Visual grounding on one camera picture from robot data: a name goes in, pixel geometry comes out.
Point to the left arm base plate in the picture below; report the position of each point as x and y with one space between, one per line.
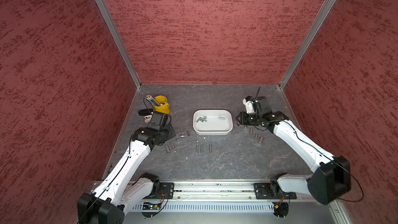
162 191

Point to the yellow pencil cup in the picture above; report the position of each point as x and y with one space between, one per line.
164 106

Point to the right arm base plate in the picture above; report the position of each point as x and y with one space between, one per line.
271 191

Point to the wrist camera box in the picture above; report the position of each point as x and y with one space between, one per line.
258 105
159 121

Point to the left aluminium corner post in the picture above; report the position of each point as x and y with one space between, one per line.
118 41

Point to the aluminium front rail frame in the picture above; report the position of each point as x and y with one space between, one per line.
221 197

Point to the aluminium corner post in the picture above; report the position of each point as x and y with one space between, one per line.
118 41
313 30

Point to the right aluminium corner post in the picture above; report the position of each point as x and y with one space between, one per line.
313 30

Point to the short knurled chrome socket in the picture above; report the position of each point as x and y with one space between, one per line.
201 119

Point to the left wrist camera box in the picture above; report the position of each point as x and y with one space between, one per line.
159 121

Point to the white small stapler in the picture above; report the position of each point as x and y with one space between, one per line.
148 118

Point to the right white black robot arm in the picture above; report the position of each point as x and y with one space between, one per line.
330 178

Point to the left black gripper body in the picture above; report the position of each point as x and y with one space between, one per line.
167 132

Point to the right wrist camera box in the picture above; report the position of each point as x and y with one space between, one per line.
258 105

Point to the white plastic storage box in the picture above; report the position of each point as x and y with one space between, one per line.
219 122

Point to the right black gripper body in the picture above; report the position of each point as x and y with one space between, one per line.
250 118

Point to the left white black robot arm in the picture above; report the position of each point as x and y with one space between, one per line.
110 202

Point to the black stapler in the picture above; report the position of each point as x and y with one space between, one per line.
145 112

